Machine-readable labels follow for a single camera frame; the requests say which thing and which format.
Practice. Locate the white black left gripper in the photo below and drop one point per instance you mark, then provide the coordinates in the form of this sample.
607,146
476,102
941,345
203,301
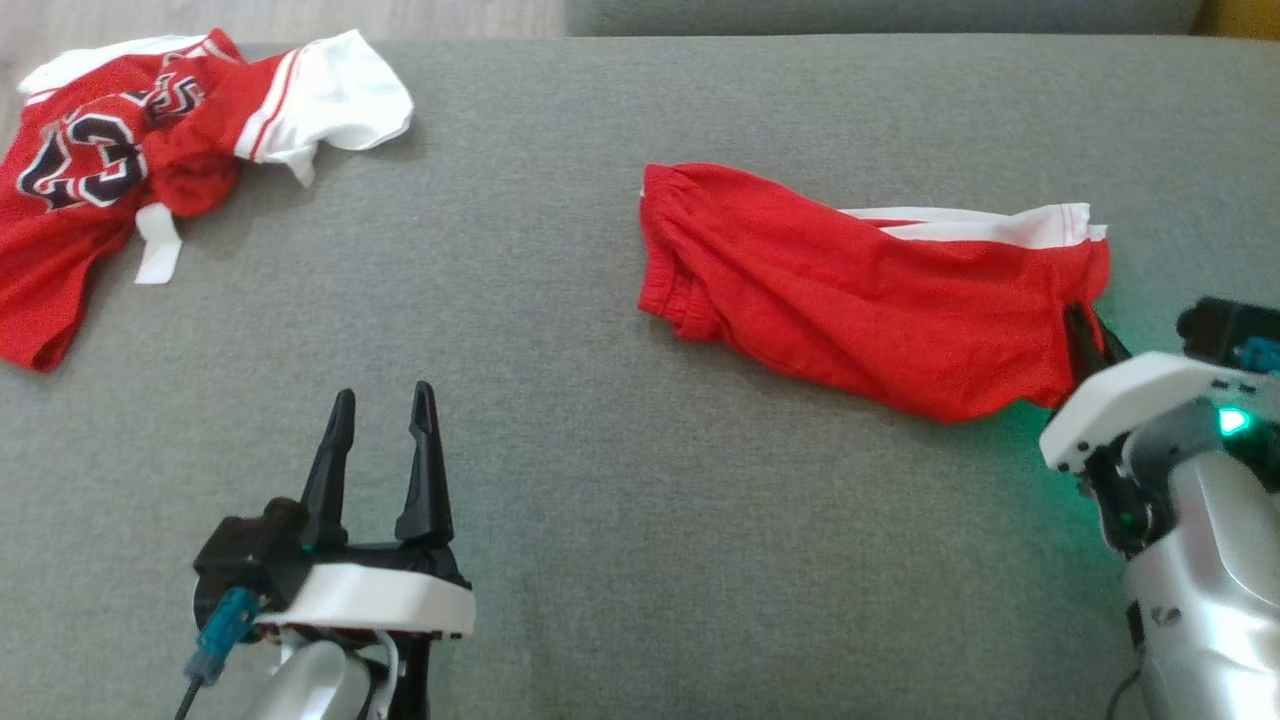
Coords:
370,600

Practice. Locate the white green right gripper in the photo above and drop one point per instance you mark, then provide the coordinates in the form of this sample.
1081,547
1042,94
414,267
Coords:
1120,395

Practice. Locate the red shorts white hem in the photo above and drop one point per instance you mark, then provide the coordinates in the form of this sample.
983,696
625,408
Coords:
850,300

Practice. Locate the red basketball jersey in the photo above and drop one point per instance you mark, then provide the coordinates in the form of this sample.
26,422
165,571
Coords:
60,250

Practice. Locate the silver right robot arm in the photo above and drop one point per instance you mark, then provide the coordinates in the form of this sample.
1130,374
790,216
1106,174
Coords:
1210,560

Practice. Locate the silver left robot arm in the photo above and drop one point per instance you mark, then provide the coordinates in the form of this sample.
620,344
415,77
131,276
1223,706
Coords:
310,690

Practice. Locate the grey fabric sofa chaise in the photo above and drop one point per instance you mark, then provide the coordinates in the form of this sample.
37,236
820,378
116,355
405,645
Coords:
600,450

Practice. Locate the yellow sofa back cushion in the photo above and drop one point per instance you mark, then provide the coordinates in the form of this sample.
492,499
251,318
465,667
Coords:
1245,15

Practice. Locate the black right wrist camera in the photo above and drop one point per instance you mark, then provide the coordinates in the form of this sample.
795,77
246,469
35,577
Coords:
1215,325

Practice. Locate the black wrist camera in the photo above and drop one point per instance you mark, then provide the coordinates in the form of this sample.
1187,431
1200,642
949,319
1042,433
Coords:
1215,325
240,550

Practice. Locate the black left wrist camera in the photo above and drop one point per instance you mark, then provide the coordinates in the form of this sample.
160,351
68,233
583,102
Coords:
240,550

